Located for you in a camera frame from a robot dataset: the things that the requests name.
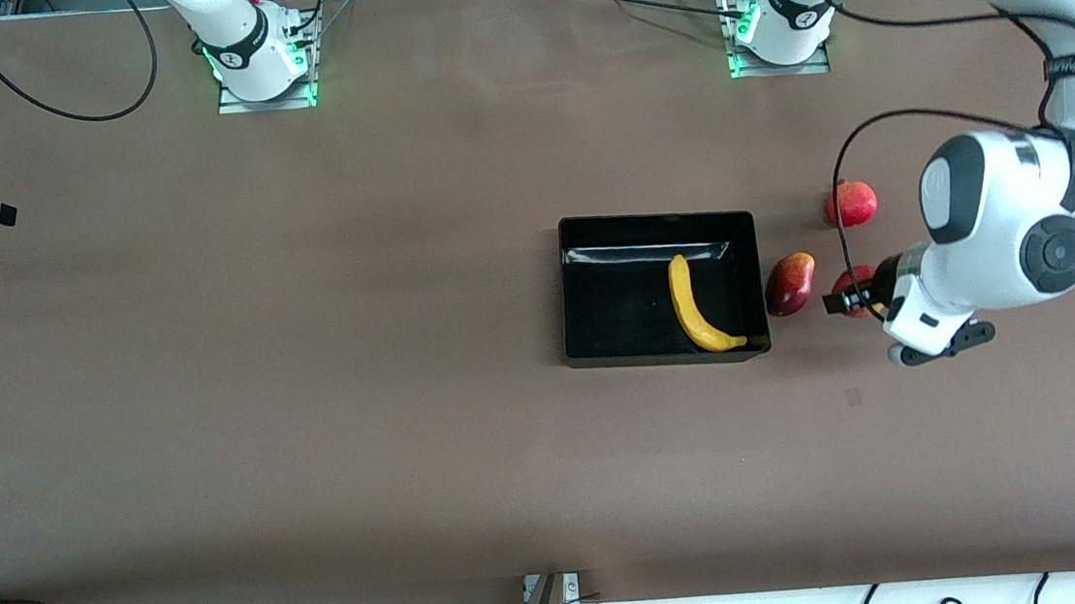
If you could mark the yellow banana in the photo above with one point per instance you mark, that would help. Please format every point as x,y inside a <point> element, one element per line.
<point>689,308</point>

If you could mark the red apple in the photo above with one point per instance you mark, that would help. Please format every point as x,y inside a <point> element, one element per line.
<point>855,278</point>

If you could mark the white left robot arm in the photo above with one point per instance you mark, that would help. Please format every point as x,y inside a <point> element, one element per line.
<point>996,203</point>

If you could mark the red pomegranate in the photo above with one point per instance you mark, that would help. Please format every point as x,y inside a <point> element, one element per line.
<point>858,204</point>

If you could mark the red mango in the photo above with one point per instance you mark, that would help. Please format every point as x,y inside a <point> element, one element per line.
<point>789,285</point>

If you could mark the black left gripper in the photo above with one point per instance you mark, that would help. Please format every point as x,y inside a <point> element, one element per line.
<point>886,271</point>

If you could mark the black plastic box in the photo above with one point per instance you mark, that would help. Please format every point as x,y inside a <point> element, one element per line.
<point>617,324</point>

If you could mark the brown table cover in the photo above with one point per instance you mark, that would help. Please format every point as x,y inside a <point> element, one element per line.
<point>418,497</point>

